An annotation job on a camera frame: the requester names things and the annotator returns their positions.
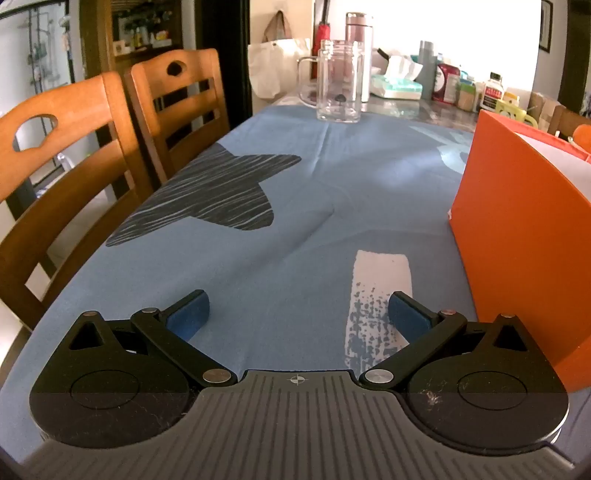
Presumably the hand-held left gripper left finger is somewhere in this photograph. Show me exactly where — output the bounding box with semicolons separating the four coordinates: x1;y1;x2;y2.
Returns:
54;289;240;387

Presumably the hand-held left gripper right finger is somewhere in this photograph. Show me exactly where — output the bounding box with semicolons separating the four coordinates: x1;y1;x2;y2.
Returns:
359;291;546;391

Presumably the orange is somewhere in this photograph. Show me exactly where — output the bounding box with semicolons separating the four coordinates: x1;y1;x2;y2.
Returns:
571;124;591;154

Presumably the blue printed tablecloth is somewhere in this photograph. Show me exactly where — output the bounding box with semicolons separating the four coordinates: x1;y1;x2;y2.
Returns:
0;99;591;464

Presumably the wooden chair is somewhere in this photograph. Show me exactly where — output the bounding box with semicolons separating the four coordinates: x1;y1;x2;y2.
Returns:
549;104;570;137
122;48;232;186
0;71;154;334

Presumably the wooden toothpick jar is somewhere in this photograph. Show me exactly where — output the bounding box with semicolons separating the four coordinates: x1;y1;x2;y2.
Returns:
457;83;477;112

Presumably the yellow-green mug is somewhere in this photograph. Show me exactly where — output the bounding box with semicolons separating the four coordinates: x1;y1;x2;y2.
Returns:
494;99;540;128

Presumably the teal tissue pack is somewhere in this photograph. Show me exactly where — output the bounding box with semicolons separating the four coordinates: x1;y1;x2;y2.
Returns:
369;54;424;100

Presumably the red snack packet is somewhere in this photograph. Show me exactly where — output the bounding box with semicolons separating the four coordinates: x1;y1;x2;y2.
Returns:
436;62;462;105

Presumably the black-capped bottle with red label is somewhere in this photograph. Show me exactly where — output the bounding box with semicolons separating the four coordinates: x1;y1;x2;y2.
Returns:
479;71;504;112

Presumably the clear glass mug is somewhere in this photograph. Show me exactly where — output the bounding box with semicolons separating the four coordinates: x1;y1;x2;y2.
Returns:
297;39;365;123

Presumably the grey cylindrical bottle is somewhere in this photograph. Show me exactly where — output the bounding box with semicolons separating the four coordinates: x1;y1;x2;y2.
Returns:
418;41;438;102

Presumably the white tote bag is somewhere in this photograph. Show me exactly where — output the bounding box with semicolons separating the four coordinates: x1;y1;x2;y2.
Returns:
247;10;315;100

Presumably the pink thermos bottle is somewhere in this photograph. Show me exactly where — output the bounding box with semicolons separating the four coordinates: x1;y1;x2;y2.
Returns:
344;12;375;103

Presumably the red folded umbrella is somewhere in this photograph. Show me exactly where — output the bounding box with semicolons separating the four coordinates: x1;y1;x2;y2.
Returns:
314;0;334;54

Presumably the wooden shelf cabinet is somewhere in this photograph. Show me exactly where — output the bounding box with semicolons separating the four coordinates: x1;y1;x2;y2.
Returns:
78;0;186;85

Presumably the metal drying rack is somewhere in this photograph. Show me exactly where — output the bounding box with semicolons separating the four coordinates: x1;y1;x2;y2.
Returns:
18;8;75;86

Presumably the small framed picture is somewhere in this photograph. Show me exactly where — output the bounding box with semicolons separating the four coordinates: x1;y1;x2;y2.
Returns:
539;0;554;53

